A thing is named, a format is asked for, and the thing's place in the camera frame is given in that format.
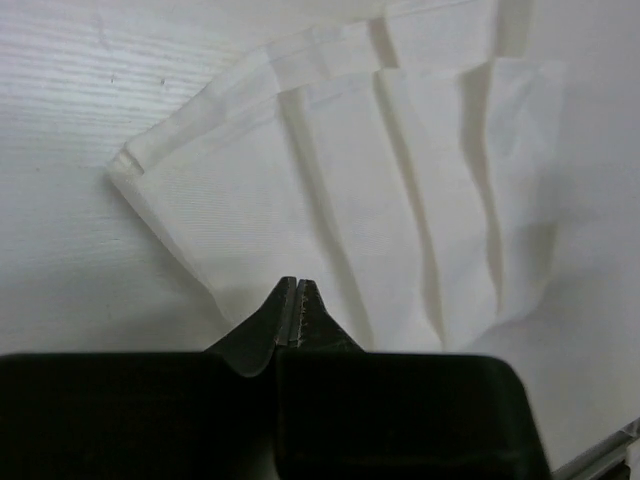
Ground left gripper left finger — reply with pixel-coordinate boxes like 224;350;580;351
1;277;296;479

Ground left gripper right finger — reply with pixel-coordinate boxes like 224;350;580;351
274;280;551;479

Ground white pleated skirt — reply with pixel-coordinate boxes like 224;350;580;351
109;1;564;351

